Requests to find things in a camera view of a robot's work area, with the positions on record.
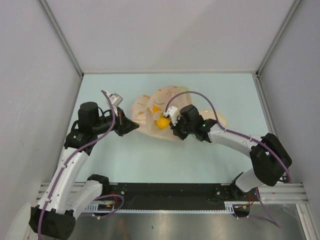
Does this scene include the translucent orange plastic bag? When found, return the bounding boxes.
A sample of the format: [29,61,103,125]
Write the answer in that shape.
[130,85,192,141]

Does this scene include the cream ceramic plate leaf motif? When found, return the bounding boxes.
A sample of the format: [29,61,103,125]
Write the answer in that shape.
[199,109,229,130]

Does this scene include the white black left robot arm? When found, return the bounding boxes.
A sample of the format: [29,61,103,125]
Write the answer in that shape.
[29,101,139,240]

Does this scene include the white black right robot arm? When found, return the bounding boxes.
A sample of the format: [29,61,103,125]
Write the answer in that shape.
[164,104,292,201]

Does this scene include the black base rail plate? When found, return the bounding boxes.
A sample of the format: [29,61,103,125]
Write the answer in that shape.
[82,182,261,211]

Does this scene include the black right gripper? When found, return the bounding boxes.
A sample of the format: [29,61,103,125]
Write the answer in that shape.
[169,114,195,141]

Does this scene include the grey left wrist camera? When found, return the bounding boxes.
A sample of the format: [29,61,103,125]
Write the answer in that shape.
[104,91,123,109]

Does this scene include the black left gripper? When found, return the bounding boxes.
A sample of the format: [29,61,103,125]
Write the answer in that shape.
[92,106,139,137]

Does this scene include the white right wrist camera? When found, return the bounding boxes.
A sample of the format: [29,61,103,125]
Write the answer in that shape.
[163,106,180,126]

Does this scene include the yellow fake lemon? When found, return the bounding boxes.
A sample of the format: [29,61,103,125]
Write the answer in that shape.
[155,116,171,130]

